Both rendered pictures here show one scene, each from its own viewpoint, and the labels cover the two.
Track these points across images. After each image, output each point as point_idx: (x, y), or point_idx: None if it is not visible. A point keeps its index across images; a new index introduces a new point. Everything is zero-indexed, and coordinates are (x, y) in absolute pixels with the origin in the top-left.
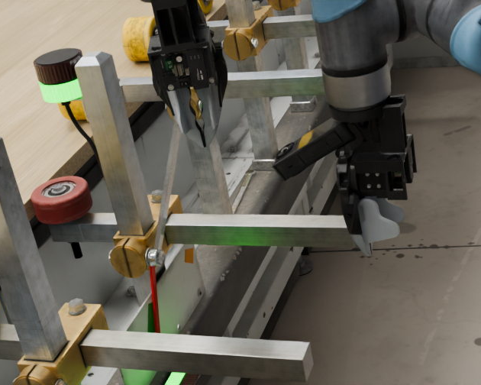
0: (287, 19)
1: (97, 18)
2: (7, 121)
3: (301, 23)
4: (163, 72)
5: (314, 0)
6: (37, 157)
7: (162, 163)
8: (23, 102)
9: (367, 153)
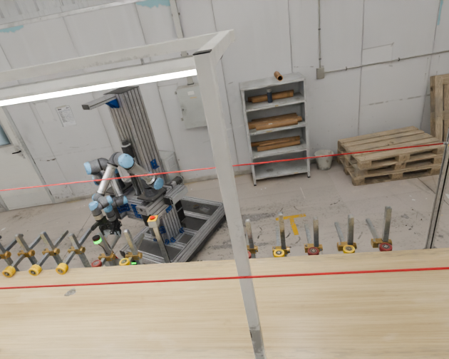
0: (53, 245)
1: None
2: (53, 287)
3: (56, 243)
4: (107, 226)
5: (108, 209)
6: (78, 273)
7: None
8: (44, 288)
9: (116, 224)
